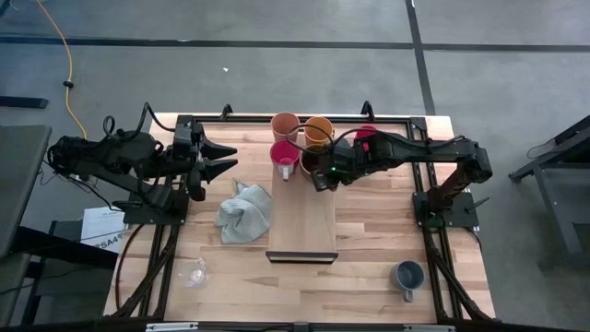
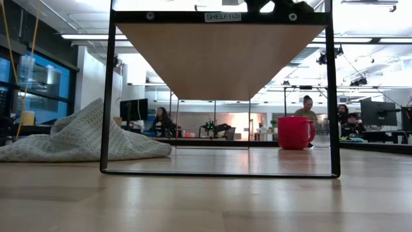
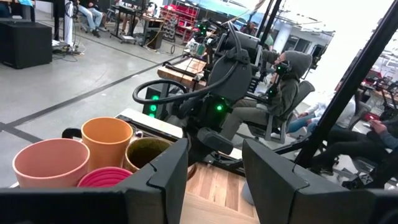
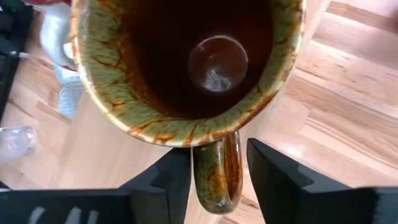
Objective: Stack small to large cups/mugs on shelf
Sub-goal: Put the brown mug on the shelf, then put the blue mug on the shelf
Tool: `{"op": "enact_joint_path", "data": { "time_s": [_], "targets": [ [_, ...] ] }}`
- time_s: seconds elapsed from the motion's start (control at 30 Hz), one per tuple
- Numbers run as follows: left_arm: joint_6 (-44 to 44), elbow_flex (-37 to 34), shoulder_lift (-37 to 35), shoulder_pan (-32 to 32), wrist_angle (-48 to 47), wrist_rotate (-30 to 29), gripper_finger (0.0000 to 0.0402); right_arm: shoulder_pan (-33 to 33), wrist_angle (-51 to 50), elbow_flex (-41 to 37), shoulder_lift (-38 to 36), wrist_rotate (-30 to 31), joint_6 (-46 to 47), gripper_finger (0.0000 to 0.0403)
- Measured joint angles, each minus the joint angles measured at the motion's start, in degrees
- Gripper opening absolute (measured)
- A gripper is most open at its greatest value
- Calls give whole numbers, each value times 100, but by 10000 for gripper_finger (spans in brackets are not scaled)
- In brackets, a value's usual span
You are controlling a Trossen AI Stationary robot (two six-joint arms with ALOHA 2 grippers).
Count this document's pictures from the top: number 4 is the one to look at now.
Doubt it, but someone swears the clear glass cup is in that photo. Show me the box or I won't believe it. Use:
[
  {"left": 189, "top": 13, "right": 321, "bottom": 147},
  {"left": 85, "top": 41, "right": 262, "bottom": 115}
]
[{"left": 0, "top": 125, "right": 39, "bottom": 163}]

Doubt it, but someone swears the light wooden shelf board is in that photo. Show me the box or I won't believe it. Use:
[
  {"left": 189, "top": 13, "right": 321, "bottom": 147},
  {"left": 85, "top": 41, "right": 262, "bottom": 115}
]
[{"left": 51, "top": 0, "right": 332, "bottom": 224}]

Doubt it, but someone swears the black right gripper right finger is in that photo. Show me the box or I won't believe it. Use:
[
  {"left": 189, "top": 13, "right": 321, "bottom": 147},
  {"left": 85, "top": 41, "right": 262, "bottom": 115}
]
[{"left": 247, "top": 138, "right": 379, "bottom": 224}]

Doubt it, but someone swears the brown green glazed ceramic mug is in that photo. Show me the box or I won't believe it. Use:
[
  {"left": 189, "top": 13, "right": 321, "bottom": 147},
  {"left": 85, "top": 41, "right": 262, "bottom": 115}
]
[{"left": 70, "top": 0, "right": 307, "bottom": 215}]

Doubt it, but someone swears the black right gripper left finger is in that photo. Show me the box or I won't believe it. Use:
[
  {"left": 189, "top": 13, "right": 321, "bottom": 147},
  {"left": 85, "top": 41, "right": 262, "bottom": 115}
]
[{"left": 119, "top": 147, "right": 192, "bottom": 224}]

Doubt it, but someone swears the red mug with white handle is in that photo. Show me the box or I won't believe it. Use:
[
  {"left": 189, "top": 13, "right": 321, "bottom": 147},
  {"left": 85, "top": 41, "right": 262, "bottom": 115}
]
[{"left": 29, "top": 0, "right": 77, "bottom": 72}]

